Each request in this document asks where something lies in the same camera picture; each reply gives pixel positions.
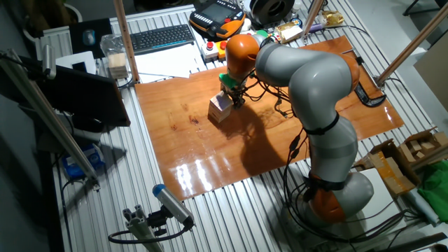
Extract yellow box red button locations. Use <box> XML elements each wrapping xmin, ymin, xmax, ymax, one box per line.
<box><xmin>215</xmin><ymin>40</ymin><xmax>229</xmax><ymax>60</ymax></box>

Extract open cardboard box with blocks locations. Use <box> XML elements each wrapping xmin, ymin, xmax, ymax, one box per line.
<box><xmin>388</xmin><ymin>127</ymin><xmax>448</xmax><ymax>169</ymax></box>

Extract white paper roll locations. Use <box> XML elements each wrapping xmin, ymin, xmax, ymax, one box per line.
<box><xmin>405</xmin><ymin>188</ymin><xmax>440</xmax><ymax>227</ymax></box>

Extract plastic bag of wooden blocks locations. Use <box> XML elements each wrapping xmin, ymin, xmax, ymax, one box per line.
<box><xmin>99</xmin><ymin>34</ymin><xmax>130</xmax><ymax>80</ymax></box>

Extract white box red button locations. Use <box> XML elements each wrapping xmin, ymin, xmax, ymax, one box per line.
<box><xmin>200</xmin><ymin>41</ymin><xmax>220</xmax><ymax>63</ymax></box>

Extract wooden frame pole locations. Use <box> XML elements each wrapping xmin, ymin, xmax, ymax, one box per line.
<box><xmin>112</xmin><ymin>0</ymin><xmax>141</xmax><ymax>84</ymax></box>
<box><xmin>302</xmin><ymin>0</ymin><xmax>325</xmax><ymax>36</ymax></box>
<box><xmin>376</xmin><ymin>2</ymin><xmax>448</xmax><ymax>88</ymax></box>

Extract blue plastic package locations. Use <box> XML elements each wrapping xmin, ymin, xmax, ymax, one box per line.
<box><xmin>62</xmin><ymin>142</ymin><xmax>106</xmax><ymax>180</ymax></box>

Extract flat cardboard box yellow tape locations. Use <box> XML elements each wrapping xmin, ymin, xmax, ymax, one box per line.
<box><xmin>353</xmin><ymin>138</ymin><xmax>421</xmax><ymax>197</ymax></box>

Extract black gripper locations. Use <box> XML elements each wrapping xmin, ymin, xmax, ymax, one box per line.
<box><xmin>223</xmin><ymin>85</ymin><xmax>247</xmax><ymax>109</ymax></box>

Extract green cloth bag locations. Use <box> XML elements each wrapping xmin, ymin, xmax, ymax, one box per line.
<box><xmin>417</xmin><ymin>164</ymin><xmax>448</xmax><ymax>224</ymax></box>

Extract white base board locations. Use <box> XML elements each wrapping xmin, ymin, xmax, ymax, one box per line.
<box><xmin>349</xmin><ymin>167</ymin><xmax>407</xmax><ymax>242</ymax></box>

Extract silver mounted camera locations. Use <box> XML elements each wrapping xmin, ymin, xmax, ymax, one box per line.
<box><xmin>41</xmin><ymin>43</ymin><xmax>57</xmax><ymax>81</ymax></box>

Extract short aluminium profile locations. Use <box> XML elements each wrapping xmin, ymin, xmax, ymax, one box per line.
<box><xmin>122</xmin><ymin>204</ymin><xmax>165</xmax><ymax>252</ymax></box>

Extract white box black square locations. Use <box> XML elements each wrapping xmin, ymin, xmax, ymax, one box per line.
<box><xmin>55</xmin><ymin>50</ymin><xmax>97</xmax><ymax>75</ymax></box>

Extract black camera cable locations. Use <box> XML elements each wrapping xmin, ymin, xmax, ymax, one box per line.
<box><xmin>107</xmin><ymin>223</ymin><xmax>193</xmax><ymax>245</ymax></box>

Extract silver camera blue cap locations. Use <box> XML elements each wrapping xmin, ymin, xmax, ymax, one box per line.
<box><xmin>152</xmin><ymin>183</ymin><xmax>195</xmax><ymax>232</ymax></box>

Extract black monitor panel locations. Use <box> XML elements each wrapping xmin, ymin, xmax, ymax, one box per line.
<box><xmin>19</xmin><ymin>55</ymin><xmax>132</xmax><ymax>127</ymax></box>

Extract glossy wood grain mat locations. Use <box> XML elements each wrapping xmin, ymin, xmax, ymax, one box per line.
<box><xmin>134</xmin><ymin>34</ymin><xmax>405</xmax><ymax>202</ymax></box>

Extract black mouse pad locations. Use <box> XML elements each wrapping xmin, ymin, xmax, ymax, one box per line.
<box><xmin>69</xmin><ymin>17</ymin><xmax>113</xmax><ymax>59</ymax></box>

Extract black filament spool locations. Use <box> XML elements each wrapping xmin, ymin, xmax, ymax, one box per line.
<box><xmin>250</xmin><ymin>0</ymin><xmax>297</xmax><ymax>26</ymax></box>

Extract black computer keyboard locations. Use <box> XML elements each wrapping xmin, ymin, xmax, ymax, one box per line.
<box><xmin>129</xmin><ymin>23</ymin><xmax>196</xmax><ymax>55</ymax></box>

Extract white gold snack box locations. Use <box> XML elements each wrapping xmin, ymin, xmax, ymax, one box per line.
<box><xmin>274</xmin><ymin>21</ymin><xmax>304</xmax><ymax>45</ymax></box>

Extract beige cardboard panel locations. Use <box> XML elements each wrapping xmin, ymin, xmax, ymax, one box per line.
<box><xmin>414</xmin><ymin>38</ymin><xmax>448</xmax><ymax>113</ymax></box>

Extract orange black teach pendant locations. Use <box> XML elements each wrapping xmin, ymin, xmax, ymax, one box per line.
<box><xmin>188</xmin><ymin>0</ymin><xmax>246</xmax><ymax>39</ymax></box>

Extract gold snack packet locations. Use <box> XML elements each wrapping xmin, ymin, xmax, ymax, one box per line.
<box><xmin>321</xmin><ymin>10</ymin><xmax>346</xmax><ymax>26</ymax></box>

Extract white paper sheets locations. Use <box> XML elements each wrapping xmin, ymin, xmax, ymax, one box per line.
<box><xmin>134</xmin><ymin>42</ymin><xmax>207</xmax><ymax>84</ymax></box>

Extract grey computer mouse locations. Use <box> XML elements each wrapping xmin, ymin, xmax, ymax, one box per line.
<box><xmin>82</xmin><ymin>29</ymin><xmax>96</xmax><ymax>47</ymax></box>

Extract aluminium frame bar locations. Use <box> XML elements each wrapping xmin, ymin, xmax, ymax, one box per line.
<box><xmin>0</xmin><ymin>48</ymin><xmax>102</xmax><ymax>192</ymax></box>

